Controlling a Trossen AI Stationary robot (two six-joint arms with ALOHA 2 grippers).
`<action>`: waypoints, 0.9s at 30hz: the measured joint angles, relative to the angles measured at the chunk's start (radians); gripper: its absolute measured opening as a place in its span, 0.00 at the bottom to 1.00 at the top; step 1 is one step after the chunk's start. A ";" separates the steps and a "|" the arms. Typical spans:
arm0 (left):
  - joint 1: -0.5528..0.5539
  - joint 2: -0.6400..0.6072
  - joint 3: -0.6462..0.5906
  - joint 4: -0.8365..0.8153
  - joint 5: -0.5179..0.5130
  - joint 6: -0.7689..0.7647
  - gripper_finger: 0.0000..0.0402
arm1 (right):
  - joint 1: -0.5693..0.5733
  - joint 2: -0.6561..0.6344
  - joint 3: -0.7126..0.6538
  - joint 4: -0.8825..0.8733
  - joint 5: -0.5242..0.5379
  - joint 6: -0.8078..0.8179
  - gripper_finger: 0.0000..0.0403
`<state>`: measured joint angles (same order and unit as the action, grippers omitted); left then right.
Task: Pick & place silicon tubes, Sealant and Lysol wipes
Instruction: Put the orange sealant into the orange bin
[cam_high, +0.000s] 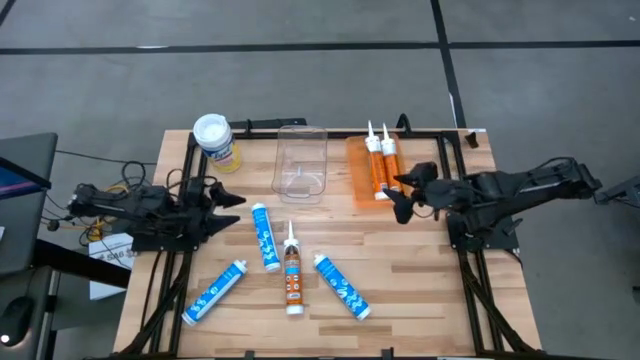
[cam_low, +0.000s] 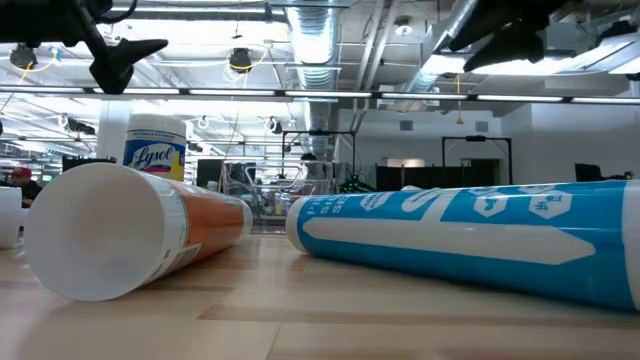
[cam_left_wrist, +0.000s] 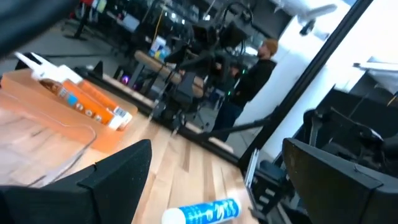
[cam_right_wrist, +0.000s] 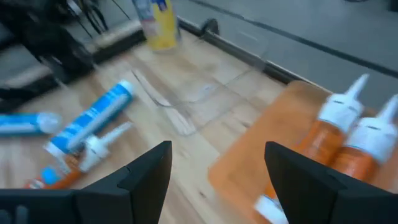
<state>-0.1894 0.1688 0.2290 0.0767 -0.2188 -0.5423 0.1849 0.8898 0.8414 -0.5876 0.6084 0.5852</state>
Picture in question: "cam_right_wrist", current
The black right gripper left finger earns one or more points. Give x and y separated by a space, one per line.
124 196

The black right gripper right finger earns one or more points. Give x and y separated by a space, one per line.
326 199

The blue white silicone tube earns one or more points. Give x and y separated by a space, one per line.
28 124
90 118

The Lysol wipes canister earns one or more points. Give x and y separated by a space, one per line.
160 25

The clear plastic bin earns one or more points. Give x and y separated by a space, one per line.
205 87

